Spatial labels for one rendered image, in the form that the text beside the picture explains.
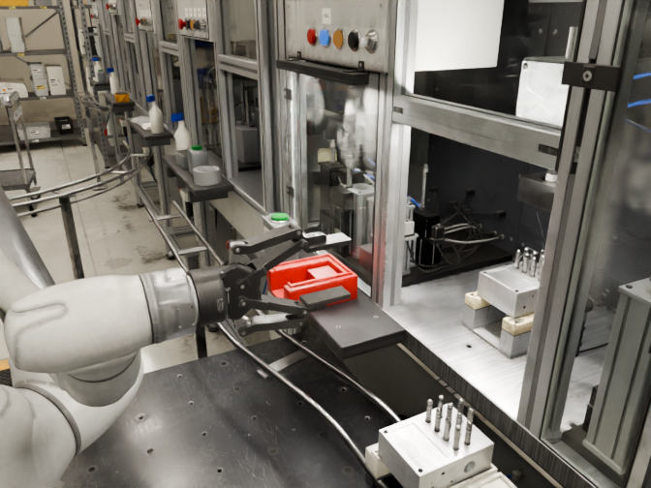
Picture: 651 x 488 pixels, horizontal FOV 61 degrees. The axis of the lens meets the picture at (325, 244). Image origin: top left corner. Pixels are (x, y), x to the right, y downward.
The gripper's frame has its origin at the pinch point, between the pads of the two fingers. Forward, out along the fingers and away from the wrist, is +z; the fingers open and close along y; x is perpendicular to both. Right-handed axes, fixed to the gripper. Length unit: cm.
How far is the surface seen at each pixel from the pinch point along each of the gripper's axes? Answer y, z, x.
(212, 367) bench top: -44, -8, 47
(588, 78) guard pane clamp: 27.6, 21.1, -21.0
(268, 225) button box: -10.6, 8.1, 46.8
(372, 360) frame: -57, 38, 48
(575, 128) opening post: 22.0, 21.5, -20.1
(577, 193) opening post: 14.7, 21.5, -22.0
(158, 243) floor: -112, 20, 298
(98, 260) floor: -112, -20, 286
